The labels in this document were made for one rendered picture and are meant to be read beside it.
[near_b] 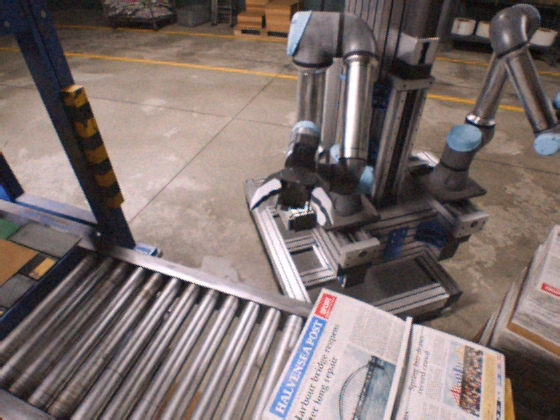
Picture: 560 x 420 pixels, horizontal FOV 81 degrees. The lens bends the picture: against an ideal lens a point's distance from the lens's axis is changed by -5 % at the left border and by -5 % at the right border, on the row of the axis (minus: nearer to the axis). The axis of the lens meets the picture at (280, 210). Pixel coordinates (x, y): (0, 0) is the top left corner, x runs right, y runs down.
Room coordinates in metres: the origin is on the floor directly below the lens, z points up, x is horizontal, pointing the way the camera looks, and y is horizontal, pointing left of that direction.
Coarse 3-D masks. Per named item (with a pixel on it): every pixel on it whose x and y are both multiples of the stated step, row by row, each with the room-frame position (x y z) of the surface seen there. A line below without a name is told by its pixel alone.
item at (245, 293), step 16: (96, 240) 0.82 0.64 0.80; (112, 256) 0.75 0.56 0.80; (128, 256) 0.75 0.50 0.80; (144, 256) 0.75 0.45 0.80; (160, 272) 0.68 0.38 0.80; (176, 272) 0.68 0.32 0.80; (192, 272) 0.68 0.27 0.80; (208, 288) 0.62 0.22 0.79; (224, 288) 0.62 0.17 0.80; (240, 288) 0.62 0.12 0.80; (256, 288) 0.62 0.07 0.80; (272, 304) 0.57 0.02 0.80; (288, 304) 0.57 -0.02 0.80; (304, 304) 0.57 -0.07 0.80; (304, 320) 0.53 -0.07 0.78
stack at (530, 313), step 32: (544, 256) 0.73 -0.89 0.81; (512, 288) 0.84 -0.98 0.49; (544, 288) 0.59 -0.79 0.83; (512, 320) 0.59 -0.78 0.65; (544, 320) 0.54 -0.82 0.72; (512, 352) 0.55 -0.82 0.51; (544, 352) 0.50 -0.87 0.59; (512, 384) 0.50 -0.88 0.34; (544, 384) 0.46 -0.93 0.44; (544, 416) 0.41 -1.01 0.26
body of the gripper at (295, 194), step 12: (288, 156) 0.65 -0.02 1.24; (288, 168) 0.59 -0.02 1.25; (300, 168) 0.59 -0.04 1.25; (312, 168) 0.64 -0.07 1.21; (288, 180) 0.55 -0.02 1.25; (300, 180) 0.55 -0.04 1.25; (312, 180) 0.56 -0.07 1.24; (288, 192) 0.55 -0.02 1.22; (300, 192) 0.55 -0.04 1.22; (276, 204) 0.55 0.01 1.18; (288, 204) 0.55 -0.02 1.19; (300, 204) 0.54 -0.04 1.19
